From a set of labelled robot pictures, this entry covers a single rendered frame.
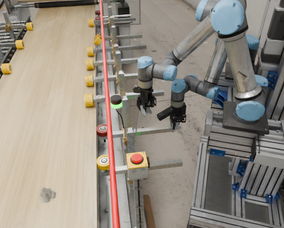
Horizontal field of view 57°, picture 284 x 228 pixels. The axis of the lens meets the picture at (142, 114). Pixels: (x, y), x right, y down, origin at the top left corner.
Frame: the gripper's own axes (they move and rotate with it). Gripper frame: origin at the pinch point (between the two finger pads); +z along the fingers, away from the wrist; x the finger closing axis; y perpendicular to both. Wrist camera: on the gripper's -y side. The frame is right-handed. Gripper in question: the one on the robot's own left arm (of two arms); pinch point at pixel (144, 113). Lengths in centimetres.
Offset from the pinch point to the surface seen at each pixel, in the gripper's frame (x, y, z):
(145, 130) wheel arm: 0.0, 0.4, 12.8
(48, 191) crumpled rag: -61, 20, 7
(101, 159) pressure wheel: -32.5, 12.7, 8.3
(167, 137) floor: 60, -64, 99
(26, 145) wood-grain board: -65, -18, 8
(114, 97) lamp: -16.3, -2.5, -15.3
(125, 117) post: -12.3, 0.7, -2.5
